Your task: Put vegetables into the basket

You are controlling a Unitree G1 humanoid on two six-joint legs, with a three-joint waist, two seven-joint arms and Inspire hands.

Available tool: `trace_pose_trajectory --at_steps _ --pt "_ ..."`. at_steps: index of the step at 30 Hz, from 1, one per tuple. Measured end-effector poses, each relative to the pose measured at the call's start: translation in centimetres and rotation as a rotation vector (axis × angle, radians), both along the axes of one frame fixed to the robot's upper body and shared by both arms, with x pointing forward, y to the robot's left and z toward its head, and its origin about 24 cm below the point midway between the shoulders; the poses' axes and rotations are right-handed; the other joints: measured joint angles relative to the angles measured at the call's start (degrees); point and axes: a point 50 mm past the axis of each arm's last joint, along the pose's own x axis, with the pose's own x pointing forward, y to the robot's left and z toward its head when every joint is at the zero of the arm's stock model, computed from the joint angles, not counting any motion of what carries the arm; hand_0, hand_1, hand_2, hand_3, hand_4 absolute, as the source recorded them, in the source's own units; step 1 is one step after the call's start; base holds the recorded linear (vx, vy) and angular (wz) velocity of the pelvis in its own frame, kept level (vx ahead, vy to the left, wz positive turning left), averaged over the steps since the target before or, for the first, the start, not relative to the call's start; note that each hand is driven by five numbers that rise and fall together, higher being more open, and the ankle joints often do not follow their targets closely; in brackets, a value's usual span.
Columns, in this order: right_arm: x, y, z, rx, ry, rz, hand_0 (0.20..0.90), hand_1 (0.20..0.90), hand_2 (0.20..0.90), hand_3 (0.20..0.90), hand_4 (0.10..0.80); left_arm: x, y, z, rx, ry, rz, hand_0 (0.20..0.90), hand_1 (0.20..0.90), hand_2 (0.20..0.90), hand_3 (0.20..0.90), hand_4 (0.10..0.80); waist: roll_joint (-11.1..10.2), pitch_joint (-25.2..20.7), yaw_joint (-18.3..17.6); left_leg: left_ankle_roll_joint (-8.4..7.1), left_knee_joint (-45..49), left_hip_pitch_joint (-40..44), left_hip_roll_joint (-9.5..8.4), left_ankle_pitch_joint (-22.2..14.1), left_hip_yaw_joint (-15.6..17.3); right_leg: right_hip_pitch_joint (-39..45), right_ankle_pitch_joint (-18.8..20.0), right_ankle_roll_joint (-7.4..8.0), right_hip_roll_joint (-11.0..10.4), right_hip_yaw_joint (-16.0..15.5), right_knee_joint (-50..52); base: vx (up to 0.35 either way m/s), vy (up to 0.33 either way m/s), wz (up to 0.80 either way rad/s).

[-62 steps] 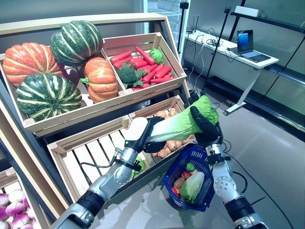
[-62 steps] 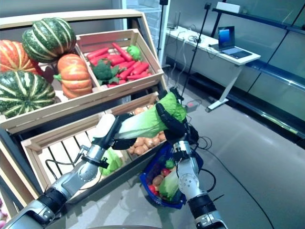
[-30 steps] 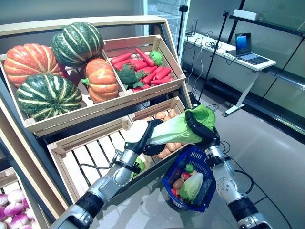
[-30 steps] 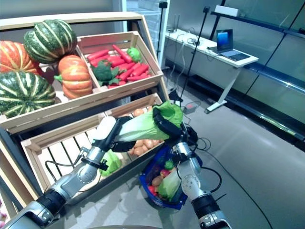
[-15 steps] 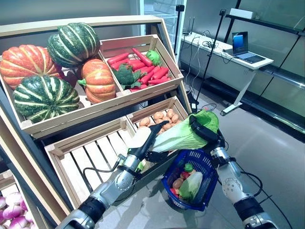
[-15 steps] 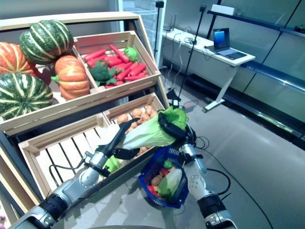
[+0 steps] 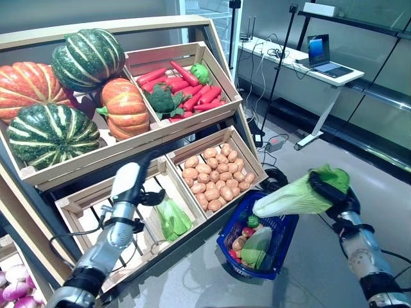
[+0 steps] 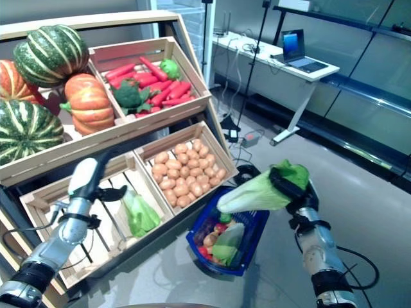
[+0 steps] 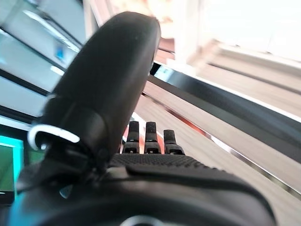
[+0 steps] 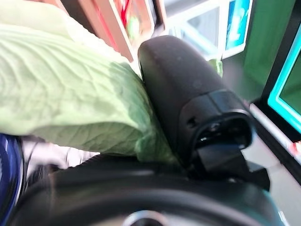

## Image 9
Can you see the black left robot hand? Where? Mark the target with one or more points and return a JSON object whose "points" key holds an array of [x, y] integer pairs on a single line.
{"points": [[105, 82]]}

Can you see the teal lit screen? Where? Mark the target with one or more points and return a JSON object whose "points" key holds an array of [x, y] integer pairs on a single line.
{"points": [[9, 164]]}

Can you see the white desk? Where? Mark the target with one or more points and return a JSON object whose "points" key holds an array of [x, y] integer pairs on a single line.
{"points": [[47, 26]]}

